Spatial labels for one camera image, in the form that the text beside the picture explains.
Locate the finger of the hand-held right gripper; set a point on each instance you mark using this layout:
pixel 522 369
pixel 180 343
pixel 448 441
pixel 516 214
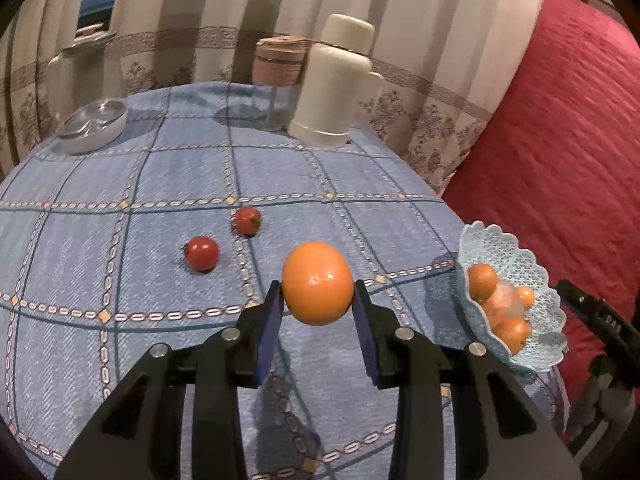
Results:
pixel 607 400
pixel 597 315

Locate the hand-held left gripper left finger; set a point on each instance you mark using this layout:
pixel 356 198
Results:
pixel 267 332

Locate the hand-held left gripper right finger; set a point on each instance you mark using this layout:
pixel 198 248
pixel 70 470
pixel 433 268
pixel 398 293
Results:
pixel 365 337

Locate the light blue lace basket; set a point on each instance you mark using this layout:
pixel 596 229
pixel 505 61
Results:
pixel 542 310

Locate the red tomato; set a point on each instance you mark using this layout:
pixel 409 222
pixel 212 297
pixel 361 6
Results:
pixel 247 220
pixel 202 253

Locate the blue checked tablecloth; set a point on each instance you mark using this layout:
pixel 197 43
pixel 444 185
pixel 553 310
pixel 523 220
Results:
pixel 150 310

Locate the red quilted sofa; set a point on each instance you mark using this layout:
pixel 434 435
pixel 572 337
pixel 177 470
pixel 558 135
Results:
pixel 560 135

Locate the white thermos jug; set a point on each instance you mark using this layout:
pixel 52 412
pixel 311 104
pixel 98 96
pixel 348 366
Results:
pixel 332 80

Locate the glass jar with pink band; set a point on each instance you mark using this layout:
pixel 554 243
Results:
pixel 277 67

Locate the glass ashtray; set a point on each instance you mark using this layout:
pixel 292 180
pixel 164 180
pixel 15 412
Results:
pixel 90 125

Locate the glass pitcher with lid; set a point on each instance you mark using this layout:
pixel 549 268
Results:
pixel 82 70

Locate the beige striped curtain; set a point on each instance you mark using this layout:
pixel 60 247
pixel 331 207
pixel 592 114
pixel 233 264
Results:
pixel 425 20

